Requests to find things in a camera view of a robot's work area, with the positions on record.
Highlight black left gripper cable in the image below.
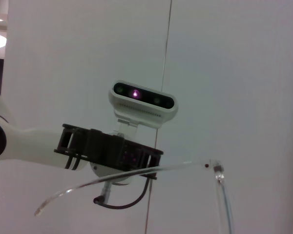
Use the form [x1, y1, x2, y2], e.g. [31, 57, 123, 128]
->
[92, 178, 152, 210]

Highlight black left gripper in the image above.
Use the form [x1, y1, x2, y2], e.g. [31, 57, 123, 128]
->
[54, 123, 164, 180]

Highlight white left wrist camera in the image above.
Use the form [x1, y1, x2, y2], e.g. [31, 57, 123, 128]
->
[108, 79, 179, 137]

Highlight clear plastic glasses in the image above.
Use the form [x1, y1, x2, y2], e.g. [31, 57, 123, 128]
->
[34, 158, 235, 234]

